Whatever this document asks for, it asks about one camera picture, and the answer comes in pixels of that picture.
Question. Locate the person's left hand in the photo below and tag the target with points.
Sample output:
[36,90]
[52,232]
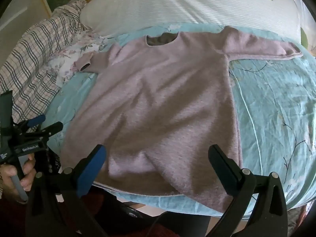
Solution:
[28,175]

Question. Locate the pink sweater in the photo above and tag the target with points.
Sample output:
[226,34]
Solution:
[160,103]

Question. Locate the teal floral quilt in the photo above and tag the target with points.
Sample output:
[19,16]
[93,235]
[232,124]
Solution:
[271,103]

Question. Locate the plaid cloth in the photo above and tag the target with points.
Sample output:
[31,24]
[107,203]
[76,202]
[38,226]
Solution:
[32,54]

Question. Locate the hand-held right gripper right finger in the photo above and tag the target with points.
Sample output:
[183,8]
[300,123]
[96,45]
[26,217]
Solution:
[223,170]

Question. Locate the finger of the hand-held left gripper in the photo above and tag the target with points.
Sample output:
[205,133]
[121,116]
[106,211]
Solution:
[37,121]
[53,128]

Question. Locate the white ribbed pillow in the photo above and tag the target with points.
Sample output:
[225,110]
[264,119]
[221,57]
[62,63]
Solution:
[172,5]

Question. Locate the white pink floral cloth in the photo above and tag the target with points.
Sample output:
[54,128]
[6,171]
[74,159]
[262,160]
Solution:
[74,56]

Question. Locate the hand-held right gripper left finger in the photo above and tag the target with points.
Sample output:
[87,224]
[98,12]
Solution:
[90,171]

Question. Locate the dark red cloth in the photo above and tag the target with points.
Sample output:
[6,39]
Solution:
[106,203]

